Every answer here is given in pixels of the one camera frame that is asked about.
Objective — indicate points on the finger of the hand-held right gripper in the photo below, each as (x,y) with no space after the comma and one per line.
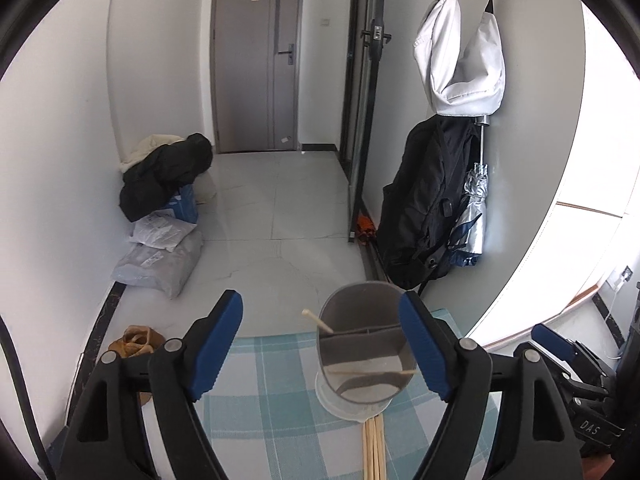
(585,391)
(552,337)

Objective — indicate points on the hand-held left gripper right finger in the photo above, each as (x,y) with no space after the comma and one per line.
(420,350)

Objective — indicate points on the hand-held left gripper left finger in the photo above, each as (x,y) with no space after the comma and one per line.
(220,345)

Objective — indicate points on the white and grey utensil holder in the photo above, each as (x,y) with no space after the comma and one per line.
(360,347)

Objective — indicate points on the wooden chopstick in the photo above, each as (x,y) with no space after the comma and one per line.
(317,321)
(382,455)
(376,455)
(370,455)

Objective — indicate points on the white shoulder bag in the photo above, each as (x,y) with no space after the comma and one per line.
(470,70)

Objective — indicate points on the blue checked tablecloth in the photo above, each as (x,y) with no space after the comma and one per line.
(280,410)

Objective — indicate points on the large grey plastic package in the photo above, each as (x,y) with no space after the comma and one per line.
(155,267)

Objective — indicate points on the small grey plastic package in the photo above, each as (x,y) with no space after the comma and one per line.
(162,230)

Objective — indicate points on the orange item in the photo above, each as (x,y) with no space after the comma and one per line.
(362,225)

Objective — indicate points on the silver folding umbrella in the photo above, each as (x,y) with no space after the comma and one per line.
(472,215)

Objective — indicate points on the blue box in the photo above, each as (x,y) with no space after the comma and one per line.
(182,205)

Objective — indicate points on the black backpack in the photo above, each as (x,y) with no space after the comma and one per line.
(420,200)

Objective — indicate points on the black jacket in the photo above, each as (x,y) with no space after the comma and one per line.
(165,175)

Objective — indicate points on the black framed glass door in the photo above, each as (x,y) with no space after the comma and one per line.
(356,125)

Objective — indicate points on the grey door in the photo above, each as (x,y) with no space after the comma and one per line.
(240,85)

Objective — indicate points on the black door lock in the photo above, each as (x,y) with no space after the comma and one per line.
(376,34)

